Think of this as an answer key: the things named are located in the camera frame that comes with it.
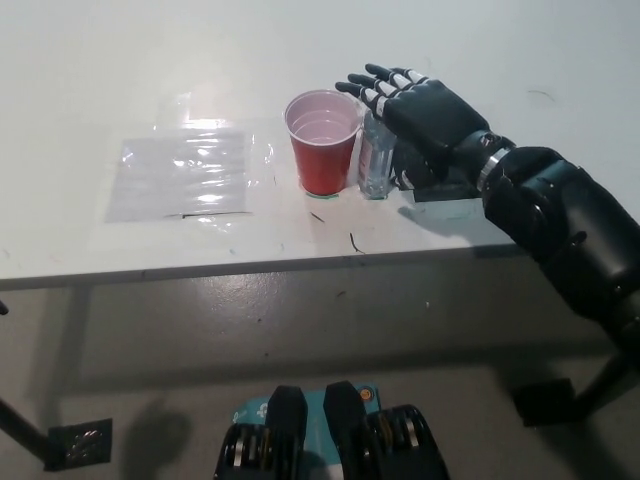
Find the clear soap pump bottle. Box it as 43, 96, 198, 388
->
357, 110, 400, 201

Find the black teal robot torso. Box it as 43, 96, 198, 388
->
214, 380, 449, 480

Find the clear plastic covered sheet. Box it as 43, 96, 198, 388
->
104, 130, 254, 225

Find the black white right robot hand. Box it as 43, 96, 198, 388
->
334, 63, 501, 192

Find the black metal table leg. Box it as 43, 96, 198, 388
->
572, 344, 640, 419
0, 397, 57, 472

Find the black tape patch on table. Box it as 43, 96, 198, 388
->
389, 143, 485, 204

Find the red plastic cup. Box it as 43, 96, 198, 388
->
283, 88, 364, 197

